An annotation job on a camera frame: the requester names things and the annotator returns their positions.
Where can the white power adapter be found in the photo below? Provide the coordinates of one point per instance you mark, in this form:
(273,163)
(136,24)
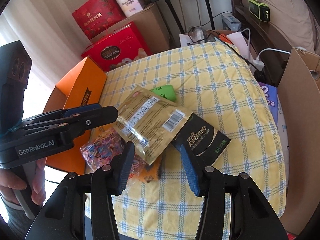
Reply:
(258,64)

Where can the orange cardboard box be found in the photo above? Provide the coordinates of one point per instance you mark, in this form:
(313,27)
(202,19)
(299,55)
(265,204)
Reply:
(80,88)

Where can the red tea gift bag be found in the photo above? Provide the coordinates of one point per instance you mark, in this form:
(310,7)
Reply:
(96,16)

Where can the red chocolate gift bag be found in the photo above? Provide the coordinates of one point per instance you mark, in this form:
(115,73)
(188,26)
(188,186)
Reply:
(118,48)

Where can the purple printed box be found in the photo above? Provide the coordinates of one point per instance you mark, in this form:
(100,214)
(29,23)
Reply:
(271,95)

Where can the brown sofa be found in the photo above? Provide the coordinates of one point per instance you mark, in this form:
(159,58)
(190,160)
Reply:
(292,24)

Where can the green egg-shaped deodorizer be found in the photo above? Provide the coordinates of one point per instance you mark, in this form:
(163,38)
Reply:
(166,91)

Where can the green portable radio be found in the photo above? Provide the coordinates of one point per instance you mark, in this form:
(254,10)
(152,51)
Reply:
(260,10)

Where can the orange knitted cloth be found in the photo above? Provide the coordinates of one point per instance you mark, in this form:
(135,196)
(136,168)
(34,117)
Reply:
(147,173)

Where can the person's left hand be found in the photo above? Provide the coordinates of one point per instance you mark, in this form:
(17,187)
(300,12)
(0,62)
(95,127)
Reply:
(10,182)

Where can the white curtain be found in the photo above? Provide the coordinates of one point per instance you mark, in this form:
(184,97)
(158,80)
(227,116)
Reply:
(49,33)

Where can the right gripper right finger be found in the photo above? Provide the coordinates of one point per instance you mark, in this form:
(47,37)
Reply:
(252,216)

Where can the open brown cardboard box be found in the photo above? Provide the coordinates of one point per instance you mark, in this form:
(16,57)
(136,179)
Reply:
(298,92)

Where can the bag of colourful rubber bands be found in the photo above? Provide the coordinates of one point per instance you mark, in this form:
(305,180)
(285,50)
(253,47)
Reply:
(103,149)

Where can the gold foil pouch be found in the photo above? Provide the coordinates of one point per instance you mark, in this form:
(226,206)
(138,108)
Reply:
(150,122)

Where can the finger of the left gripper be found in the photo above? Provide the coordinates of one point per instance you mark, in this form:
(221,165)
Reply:
(76,124)
(62,113)

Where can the white tissue roll pack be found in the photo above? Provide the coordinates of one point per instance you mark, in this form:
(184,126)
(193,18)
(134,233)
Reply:
(131,7)

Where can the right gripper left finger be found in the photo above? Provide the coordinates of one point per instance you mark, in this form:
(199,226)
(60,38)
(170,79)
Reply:
(62,216)

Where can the black tissue pack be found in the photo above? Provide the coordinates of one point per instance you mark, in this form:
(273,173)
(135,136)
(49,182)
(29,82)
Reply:
(204,141)

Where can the grey small box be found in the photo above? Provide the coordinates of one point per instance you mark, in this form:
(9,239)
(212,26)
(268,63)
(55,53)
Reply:
(229,22)

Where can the yellow plaid cloth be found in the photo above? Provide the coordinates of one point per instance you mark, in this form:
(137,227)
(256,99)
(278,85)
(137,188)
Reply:
(216,85)

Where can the white paper bag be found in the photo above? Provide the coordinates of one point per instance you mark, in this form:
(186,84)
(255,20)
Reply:
(234,37)

